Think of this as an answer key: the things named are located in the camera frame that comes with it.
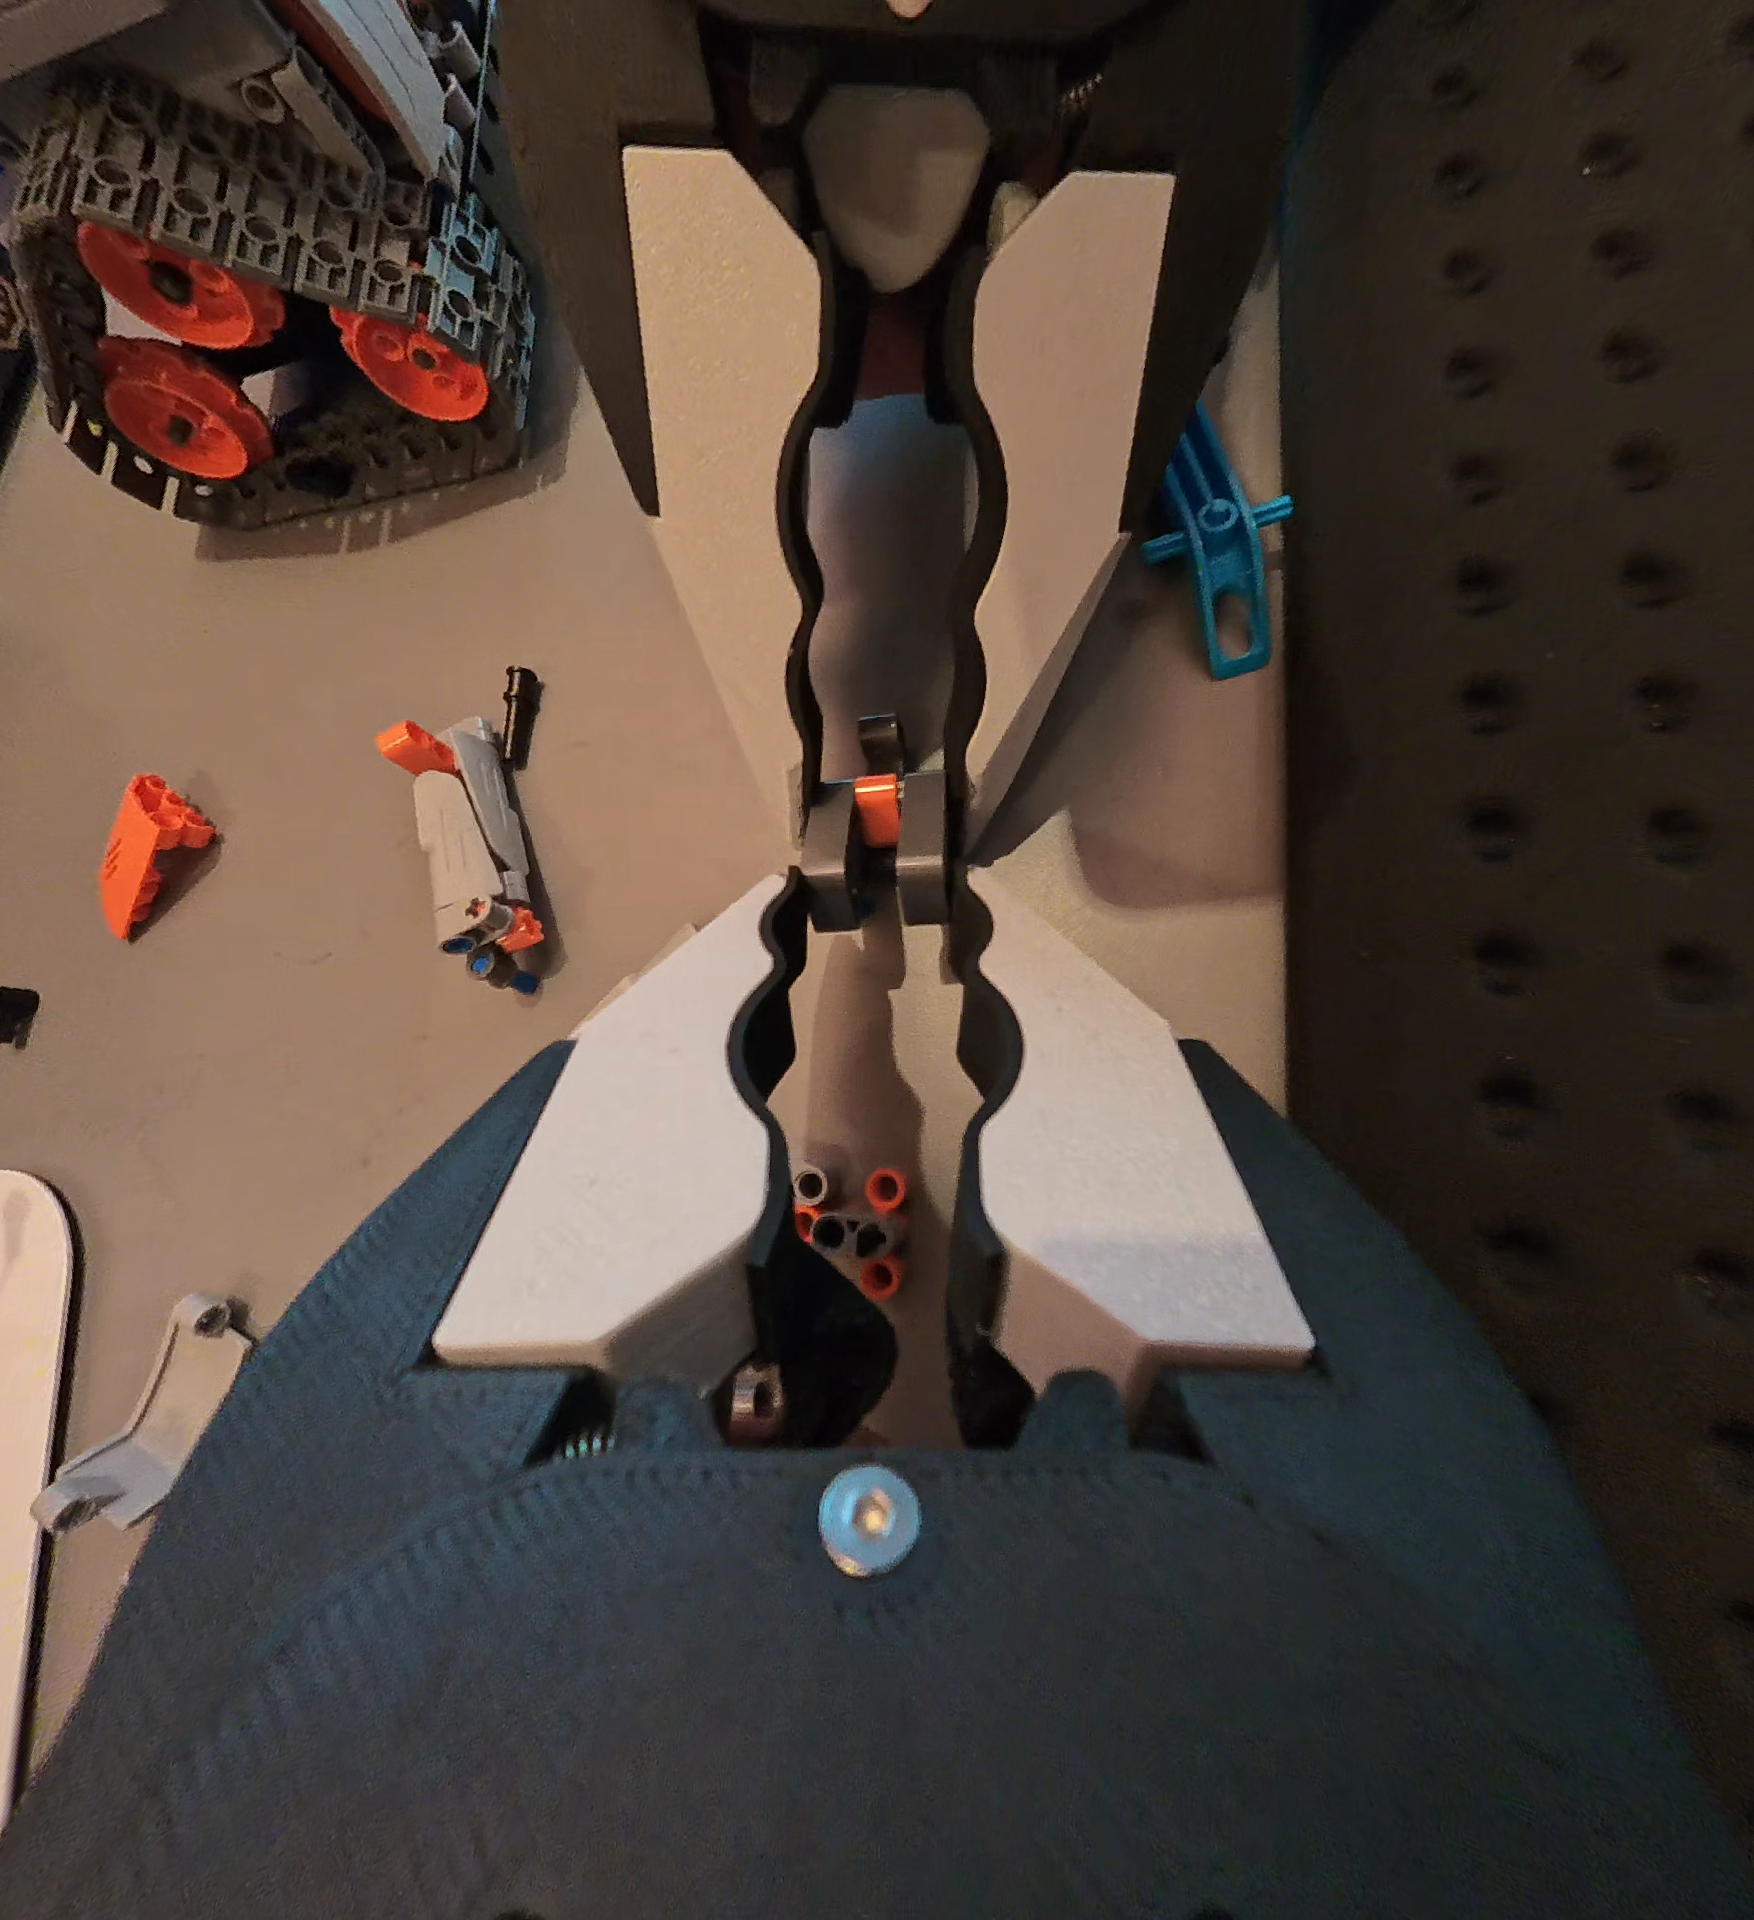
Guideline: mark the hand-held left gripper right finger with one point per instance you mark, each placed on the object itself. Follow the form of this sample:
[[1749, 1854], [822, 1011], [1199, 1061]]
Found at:
[[1117, 1200]]

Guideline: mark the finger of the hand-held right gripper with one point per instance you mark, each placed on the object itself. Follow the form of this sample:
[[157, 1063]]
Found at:
[[1072, 376], [712, 376]]

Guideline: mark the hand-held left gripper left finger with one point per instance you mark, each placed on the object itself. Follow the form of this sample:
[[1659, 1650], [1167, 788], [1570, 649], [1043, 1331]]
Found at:
[[607, 1200]]

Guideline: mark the grey beam assembly orange bush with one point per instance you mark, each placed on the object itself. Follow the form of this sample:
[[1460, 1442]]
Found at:
[[832, 887]]

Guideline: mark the cyan plastic separator tool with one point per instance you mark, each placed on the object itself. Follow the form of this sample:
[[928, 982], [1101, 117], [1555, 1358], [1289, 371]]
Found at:
[[1222, 569]]

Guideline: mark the tracked toy robot vehicle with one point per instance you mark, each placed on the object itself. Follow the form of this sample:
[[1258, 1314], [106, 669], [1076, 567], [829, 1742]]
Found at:
[[262, 225]]

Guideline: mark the black long pin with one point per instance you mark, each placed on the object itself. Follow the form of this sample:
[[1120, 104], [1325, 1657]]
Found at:
[[522, 712]]

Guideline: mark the grey panel assembly orange connector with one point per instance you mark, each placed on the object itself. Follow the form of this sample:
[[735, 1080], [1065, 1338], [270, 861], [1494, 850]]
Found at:
[[458, 839]]

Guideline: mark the grey curved panel with clip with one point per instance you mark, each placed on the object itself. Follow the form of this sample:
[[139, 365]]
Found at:
[[163, 1402]]

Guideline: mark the orange wedge brick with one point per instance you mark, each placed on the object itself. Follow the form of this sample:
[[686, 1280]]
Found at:
[[150, 863]]

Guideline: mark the black dimpled mat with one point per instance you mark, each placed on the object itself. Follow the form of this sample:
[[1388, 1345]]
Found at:
[[1566, 752]]

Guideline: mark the small black connector piece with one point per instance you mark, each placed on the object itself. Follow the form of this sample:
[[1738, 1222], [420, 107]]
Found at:
[[11, 1014]]

